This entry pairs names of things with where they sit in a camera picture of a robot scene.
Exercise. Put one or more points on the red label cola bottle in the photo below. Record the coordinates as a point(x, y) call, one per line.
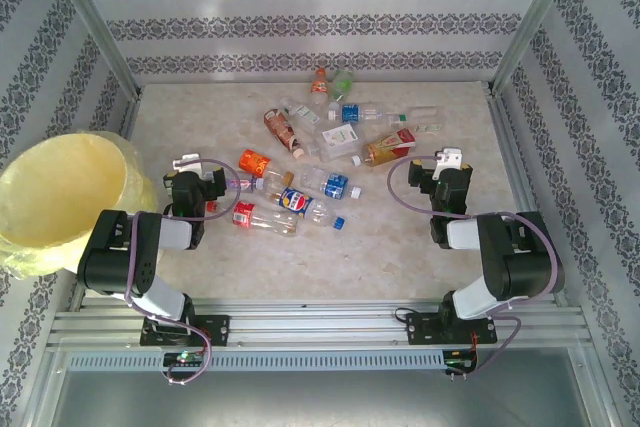
point(244, 213)

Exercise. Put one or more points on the small clear bottle purple label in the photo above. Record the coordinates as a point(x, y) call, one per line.
point(252, 184)

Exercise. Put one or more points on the red gold label tea bottle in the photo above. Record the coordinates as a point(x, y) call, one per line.
point(390, 144)

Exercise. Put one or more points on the Pepsi bottle blue cap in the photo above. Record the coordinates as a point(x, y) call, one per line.
point(297, 199)

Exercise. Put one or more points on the blue Pocari Sweat bottle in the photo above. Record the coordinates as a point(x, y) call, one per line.
point(334, 184)

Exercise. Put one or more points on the square clear bottle white label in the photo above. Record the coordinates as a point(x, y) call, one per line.
point(337, 139)

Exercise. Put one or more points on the blue label water bottle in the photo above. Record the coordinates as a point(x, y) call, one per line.
point(352, 112)

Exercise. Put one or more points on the clear bottle white green label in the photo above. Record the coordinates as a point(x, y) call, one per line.
point(306, 114)

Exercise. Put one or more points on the green label plastic bottle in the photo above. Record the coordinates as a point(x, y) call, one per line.
point(343, 83)

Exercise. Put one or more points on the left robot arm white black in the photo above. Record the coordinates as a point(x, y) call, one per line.
point(105, 257)

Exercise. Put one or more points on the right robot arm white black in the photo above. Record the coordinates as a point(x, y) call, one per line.
point(520, 262)

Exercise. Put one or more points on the yellow waste bin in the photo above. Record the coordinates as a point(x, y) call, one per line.
point(137, 159)

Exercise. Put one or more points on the left controller circuit board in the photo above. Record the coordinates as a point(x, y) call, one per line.
point(182, 358)

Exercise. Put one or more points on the controller circuit board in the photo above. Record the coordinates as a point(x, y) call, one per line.
point(182, 358)
point(460, 362)

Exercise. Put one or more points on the right controller circuit board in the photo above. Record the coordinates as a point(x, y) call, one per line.
point(460, 362)

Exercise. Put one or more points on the grey metal front panel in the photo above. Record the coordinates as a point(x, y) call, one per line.
point(320, 397)

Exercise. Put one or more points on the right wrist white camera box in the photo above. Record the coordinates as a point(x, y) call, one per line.
point(450, 157)

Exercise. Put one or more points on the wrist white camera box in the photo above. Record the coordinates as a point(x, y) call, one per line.
point(186, 162)
point(450, 157)

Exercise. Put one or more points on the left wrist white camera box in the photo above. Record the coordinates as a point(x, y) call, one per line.
point(186, 162)

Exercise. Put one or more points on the right aluminium side rail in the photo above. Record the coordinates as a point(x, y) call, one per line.
point(506, 137)

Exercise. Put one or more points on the right aluminium frame post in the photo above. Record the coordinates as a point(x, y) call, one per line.
point(537, 17)

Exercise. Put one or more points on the aluminium frame post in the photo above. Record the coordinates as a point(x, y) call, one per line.
point(90, 22)
point(537, 17)

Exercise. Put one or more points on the left aluminium frame post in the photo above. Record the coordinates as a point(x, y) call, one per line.
point(90, 22)

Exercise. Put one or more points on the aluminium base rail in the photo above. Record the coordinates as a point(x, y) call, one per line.
point(325, 327)

